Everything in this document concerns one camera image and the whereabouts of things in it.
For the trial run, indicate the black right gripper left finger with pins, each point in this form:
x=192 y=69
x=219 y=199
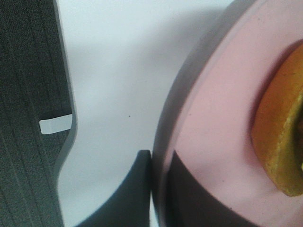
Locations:
x=129 y=206

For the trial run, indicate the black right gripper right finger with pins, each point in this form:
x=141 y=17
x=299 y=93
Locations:
x=188 y=204

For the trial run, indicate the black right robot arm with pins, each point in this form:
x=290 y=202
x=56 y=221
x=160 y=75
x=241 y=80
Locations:
x=91 y=94

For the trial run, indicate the burger with lettuce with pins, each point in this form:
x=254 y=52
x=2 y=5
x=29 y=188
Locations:
x=277 y=131

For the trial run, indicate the pink round plate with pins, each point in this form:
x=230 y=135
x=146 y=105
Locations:
x=209 y=112

